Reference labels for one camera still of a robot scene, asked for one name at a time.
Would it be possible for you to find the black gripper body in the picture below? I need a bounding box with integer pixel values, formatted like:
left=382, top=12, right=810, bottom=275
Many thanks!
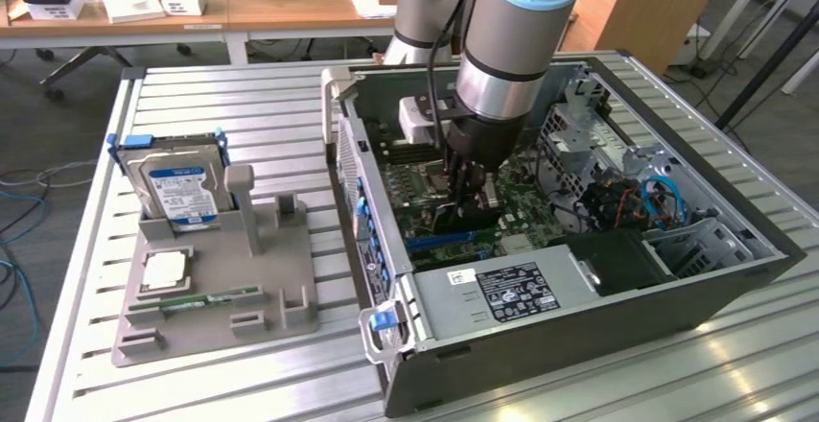
left=444, top=114, right=531, bottom=173

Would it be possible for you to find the black graphics card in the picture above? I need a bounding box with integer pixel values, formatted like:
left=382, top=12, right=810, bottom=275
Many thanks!
left=428, top=196, right=504, bottom=238

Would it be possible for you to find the metal CPU socket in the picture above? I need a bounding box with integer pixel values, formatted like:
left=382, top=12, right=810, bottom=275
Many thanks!
left=415, top=162, right=456, bottom=202

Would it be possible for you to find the green motherboard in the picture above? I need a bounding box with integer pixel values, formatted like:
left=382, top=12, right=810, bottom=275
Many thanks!
left=363, top=119, right=566, bottom=270

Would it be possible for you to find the blue expansion slot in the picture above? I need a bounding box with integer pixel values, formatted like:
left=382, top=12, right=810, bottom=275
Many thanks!
left=404, top=230, right=479, bottom=251

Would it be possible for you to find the silver chipset heatsink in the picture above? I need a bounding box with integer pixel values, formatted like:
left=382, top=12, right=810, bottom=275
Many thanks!
left=500, top=234, right=540, bottom=254

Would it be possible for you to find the perforated metal drive cage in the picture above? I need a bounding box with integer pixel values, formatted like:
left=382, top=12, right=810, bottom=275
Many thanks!
left=540, top=102, right=643, bottom=179

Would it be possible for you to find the grey power supply unit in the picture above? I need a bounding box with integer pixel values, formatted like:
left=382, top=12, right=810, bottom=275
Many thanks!
left=408, top=244, right=607, bottom=342

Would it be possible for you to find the white paper stack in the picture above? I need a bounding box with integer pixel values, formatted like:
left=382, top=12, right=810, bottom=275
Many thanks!
left=347, top=0, right=399, bottom=20

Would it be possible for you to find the open grey PC case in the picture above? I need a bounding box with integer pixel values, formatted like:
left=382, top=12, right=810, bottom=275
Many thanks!
left=319, top=55, right=808, bottom=418

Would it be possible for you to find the metal disk bay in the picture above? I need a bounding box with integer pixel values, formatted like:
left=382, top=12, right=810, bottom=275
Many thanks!
left=642, top=217, right=764, bottom=283

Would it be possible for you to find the wooden cabinet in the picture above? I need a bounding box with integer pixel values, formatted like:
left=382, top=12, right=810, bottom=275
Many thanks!
left=560, top=0, right=735, bottom=77

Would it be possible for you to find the grey plastic parts rack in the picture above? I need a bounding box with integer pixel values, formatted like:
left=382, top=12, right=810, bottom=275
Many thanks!
left=111, top=162, right=323, bottom=370

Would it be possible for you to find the wooden desk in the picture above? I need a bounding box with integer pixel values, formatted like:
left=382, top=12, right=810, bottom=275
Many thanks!
left=0, top=0, right=399, bottom=66

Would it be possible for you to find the hard disk in blue carrier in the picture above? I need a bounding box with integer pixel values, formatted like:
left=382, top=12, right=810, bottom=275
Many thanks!
left=104, top=127, right=235, bottom=234

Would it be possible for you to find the black tripod pole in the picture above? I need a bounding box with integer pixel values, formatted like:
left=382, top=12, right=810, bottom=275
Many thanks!
left=714, top=7, right=819, bottom=129

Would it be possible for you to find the green RAM stick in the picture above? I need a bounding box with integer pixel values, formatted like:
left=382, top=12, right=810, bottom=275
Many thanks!
left=128, top=287, right=264, bottom=313

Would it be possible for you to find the silver CPU chip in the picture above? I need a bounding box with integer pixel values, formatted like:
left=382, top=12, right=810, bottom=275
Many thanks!
left=140, top=250, right=192, bottom=293

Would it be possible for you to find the small white box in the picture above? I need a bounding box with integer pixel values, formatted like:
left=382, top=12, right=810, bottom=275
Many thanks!
left=160, top=0, right=210, bottom=17

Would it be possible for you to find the white open cardboard box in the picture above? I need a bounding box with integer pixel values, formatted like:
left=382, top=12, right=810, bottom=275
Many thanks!
left=101, top=0, right=168, bottom=25

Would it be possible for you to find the white box with black top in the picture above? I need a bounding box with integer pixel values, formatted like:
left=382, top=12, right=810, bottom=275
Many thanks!
left=17, top=0, right=87, bottom=21

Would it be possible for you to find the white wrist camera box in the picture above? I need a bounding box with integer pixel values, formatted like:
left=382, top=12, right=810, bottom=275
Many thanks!
left=396, top=96, right=454, bottom=146

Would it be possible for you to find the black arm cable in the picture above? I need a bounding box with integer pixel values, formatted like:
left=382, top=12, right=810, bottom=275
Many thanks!
left=426, top=0, right=480, bottom=154

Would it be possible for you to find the blue data wire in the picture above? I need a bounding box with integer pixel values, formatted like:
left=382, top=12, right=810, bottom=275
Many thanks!
left=639, top=176, right=692, bottom=228

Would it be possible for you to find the blue floor cable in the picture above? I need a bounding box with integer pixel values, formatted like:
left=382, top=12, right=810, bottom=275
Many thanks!
left=0, top=187, right=51, bottom=371

